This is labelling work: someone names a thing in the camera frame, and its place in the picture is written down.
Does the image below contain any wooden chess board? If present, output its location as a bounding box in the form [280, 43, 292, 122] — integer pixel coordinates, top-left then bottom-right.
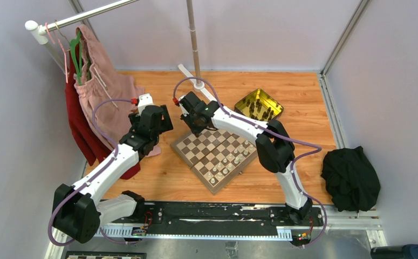
[170, 129, 257, 194]

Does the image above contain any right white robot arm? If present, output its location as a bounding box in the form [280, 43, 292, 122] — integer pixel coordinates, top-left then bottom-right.
[173, 92, 312, 226]

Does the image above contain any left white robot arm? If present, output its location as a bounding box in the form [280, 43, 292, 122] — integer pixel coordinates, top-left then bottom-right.
[47, 105, 173, 246]

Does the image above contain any pink hanging garment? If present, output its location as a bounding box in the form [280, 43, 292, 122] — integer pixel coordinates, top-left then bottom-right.
[74, 25, 145, 154]

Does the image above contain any red hanging garment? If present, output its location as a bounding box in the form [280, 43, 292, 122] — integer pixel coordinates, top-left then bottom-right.
[65, 61, 127, 165]

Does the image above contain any yellow metal tin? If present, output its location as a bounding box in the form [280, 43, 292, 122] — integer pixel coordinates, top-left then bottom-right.
[235, 88, 284, 121]

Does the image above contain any green clothes hanger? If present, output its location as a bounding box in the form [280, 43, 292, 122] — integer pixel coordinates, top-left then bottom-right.
[69, 29, 92, 85]

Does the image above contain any pink clothes hanger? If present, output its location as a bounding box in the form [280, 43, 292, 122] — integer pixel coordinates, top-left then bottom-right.
[44, 22, 70, 84]

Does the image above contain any white clothes rack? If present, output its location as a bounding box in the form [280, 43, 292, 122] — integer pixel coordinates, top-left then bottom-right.
[24, 1, 218, 101]

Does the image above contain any black crumpled cloth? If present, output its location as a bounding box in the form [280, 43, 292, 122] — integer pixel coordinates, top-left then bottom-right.
[321, 146, 381, 212]

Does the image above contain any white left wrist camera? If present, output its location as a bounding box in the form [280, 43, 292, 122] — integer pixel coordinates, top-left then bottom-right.
[136, 93, 154, 114]

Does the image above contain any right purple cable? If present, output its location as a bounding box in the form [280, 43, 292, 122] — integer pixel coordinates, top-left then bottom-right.
[173, 77, 328, 248]

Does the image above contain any purple cable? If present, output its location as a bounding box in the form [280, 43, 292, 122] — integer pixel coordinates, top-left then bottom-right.
[47, 98, 138, 247]
[173, 77, 328, 248]

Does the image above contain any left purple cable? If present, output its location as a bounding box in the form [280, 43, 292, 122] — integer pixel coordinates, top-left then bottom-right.
[47, 98, 138, 247]

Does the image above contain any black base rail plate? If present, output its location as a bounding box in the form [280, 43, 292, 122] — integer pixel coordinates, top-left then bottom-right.
[115, 201, 324, 240]

